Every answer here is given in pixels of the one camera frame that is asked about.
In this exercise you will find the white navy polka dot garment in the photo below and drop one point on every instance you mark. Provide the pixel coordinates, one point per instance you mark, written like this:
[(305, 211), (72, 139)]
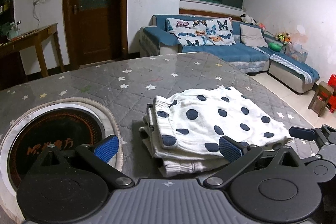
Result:
[(182, 132)]

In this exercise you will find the butterfly print pillow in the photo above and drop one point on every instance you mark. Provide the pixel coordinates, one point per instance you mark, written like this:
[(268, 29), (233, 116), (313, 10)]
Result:
[(202, 32)]

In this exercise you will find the small wooden stool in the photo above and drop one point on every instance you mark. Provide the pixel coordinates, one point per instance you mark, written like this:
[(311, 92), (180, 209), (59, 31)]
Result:
[(321, 98)]

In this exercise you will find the blue sectional sofa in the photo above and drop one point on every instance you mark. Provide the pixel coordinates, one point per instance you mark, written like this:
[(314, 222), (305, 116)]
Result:
[(291, 71)]

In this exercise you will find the brown wooden door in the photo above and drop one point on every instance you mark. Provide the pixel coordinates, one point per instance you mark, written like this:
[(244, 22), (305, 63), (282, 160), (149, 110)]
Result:
[(96, 30)]

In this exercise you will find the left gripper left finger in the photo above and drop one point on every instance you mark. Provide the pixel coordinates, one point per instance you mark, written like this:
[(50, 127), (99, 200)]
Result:
[(95, 159)]

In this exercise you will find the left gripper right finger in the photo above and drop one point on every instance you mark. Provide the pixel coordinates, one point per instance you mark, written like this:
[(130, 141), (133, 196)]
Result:
[(240, 158)]

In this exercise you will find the glass pitcher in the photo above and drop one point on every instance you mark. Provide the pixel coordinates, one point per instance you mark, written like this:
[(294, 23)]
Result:
[(13, 30)]

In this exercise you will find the pile of colourful toys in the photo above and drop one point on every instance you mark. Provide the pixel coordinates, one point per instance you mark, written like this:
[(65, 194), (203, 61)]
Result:
[(279, 41)]

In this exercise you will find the plush toy on sofa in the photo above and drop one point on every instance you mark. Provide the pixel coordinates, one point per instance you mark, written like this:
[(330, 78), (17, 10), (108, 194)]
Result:
[(247, 19)]

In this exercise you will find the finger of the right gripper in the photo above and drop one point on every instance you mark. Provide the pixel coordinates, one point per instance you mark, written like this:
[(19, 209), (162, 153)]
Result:
[(325, 135)]

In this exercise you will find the built-in round induction cooktop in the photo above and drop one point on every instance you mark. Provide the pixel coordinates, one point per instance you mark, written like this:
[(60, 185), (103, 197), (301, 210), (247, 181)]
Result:
[(65, 123)]

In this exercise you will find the beige cushion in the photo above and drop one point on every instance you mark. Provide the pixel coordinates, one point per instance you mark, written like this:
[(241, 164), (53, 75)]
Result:
[(251, 36)]

